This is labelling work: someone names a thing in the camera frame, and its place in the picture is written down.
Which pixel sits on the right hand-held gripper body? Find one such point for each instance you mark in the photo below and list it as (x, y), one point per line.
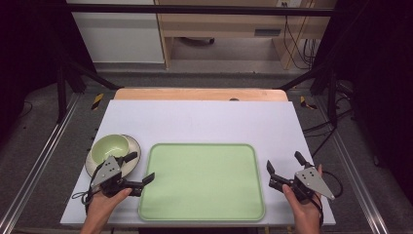
(310, 182)

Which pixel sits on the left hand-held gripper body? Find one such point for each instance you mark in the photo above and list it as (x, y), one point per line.
(105, 170)

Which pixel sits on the beige plate with dark rim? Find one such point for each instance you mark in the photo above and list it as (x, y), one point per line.
(131, 165)

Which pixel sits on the green bowl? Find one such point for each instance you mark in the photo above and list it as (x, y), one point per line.
(109, 148)

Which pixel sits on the person's right hand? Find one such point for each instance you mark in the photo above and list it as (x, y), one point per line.
(303, 211)

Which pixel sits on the person's left hand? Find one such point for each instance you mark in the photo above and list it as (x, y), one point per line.
(104, 206)

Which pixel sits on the green tray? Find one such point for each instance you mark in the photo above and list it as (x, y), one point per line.
(201, 182)

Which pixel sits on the yellow black tape strip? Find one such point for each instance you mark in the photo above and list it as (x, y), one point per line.
(303, 102)
(97, 101)

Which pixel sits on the black metal stand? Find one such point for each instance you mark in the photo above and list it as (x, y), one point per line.
(61, 94)
(331, 97)

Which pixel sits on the white table board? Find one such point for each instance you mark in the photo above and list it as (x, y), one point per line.
(201, 123)

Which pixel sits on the wooden table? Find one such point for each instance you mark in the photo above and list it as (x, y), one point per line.
(195, 94)

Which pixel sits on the white cabinet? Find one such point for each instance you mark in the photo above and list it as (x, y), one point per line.
(120, 35)

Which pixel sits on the dark curtain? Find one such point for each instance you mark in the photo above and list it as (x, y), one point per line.
(29, 48)
(380, 65)

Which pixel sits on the wooden desk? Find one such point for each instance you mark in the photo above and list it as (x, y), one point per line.
(224, 26)

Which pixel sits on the metal floor rail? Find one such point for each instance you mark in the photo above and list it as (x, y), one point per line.
(39, 156)
(354, 175)

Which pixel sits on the white wall socket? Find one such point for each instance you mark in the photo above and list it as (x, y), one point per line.
(289, 3)

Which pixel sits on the black horizontal frame bar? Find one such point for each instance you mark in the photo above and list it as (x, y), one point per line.
(195, 9)

